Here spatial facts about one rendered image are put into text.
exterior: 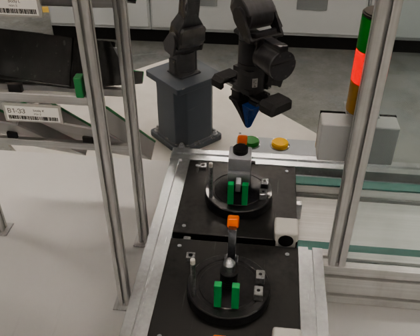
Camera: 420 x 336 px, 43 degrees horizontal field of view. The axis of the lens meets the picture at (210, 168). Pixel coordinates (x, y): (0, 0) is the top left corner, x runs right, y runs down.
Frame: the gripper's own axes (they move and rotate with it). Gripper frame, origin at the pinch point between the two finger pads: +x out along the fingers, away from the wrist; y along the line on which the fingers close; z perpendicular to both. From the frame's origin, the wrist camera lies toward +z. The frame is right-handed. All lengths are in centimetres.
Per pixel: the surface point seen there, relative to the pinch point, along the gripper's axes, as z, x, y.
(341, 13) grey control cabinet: 247, 78, 154
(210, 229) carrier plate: -21.0, 12.7, -12.1
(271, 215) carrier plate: -9.1, 12.6, -17.0
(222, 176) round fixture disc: -9.7, 10.7, -2.7
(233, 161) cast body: -13.0, 1.6, -9.2
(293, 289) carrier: -19.8, 12.7, -32.5
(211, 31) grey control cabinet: 183, 97, 224
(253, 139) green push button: 7.0, 12.2, 4.9
